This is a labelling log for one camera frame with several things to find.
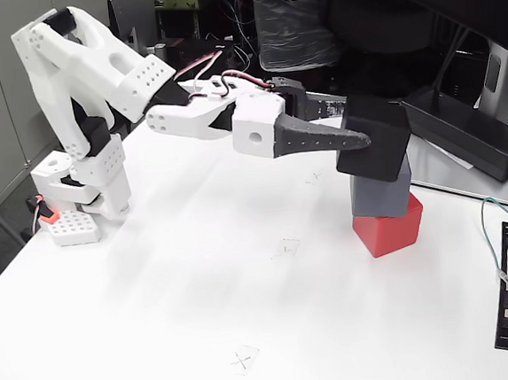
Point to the black wooden cube block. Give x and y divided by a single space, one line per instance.
378 157

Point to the grey wooden cube block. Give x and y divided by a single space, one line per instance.
379 197

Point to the clear tape X mark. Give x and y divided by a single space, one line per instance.
316 177
286 248
244 362

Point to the black computer case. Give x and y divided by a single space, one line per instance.
199 52

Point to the plastic wrapped dark bin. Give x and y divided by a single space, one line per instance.
288 27

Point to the red wooden cube block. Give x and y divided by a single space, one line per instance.
387 236

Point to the black power adapter brick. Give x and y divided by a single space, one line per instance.
462 134

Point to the silver metal post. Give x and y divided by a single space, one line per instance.
159 49

